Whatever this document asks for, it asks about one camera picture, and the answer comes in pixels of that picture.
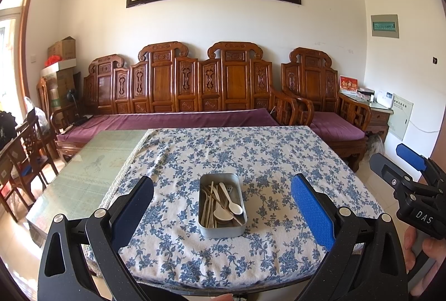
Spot white floor fan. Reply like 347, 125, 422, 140
366, 134, 384, 159

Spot black desk lamp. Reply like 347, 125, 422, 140
66, 88, 88, 124

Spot purple armchair cushion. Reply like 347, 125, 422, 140
309, 112, 366, 141

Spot white wall panel cover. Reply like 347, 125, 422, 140
387, 94, 414, 141

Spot black clothing pile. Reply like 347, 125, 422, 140
0, 111, 18, 152

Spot grey metal tin box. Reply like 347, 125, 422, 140
198, 173, 248, 239

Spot long purple sofa cushion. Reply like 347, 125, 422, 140
56, 109, 279, 145

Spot white plastic spoon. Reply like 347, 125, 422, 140
219, 183, 244, 215

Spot wooden side table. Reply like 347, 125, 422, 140
366, 101, 394, 145

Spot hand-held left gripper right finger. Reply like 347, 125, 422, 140
291, 174, 408, 301

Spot carved wooden armchair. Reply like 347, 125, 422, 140
282, 47, 372, 172

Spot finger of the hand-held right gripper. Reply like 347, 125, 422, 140
369, 153, 425, 199
396, 143, 446, 190

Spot open brown cardboard box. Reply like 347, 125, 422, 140
48, 37, 76, 60

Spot wooden balcony door frame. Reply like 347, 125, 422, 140
0, 0, 37, 113

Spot long carved wooden sofa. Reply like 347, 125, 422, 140
50, 41, 314, 162

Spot carved wooden dining chair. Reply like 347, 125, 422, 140
0, 116, 60, 221
37, 78, 53, 120

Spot person's right hand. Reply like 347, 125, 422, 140
404, 227, 446, 284

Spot blue floral tablecloth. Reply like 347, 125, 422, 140
85, 126, 382, 289

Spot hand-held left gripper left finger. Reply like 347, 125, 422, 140
37, 176, 154, 301

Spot white desk phone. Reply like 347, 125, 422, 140
374, 90, 394, 109

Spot stacked cardboard boxes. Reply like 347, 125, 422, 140
42, 69, 81, 113

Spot grey wall electrical panel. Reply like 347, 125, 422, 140
370, 14, 399, 38

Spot clear plastic bag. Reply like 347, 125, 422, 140
24, 96, 49, 134

